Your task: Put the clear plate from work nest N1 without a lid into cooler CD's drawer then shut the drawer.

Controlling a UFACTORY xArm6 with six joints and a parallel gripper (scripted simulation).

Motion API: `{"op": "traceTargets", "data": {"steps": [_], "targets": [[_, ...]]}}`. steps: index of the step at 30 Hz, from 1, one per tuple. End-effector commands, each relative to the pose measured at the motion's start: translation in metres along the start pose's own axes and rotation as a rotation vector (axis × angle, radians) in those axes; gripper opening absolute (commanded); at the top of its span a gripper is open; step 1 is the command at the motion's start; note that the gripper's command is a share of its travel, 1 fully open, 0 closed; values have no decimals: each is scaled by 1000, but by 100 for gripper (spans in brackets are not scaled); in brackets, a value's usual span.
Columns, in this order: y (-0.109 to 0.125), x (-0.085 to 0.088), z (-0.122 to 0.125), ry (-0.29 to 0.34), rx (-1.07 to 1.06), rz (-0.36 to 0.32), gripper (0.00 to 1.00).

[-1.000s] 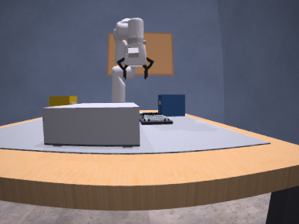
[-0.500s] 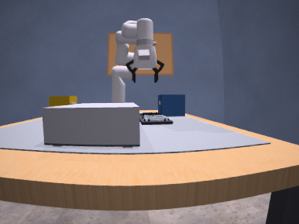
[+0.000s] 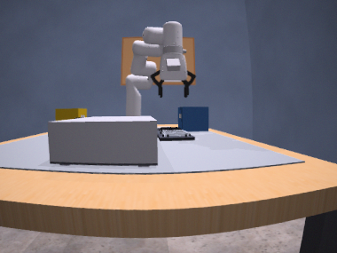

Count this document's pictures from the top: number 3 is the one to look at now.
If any grey flat mat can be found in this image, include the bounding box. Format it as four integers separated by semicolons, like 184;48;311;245
0;131;305;175

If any blue open-top bin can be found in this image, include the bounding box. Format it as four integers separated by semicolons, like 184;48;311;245
178;107;208;132

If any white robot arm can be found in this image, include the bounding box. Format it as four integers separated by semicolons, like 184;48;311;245
126;21;186;116

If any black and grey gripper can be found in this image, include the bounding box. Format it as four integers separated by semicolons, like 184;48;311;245
151;52;196;98

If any yellow open-top bin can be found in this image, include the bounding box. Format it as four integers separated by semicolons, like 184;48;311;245
55;108;87;121

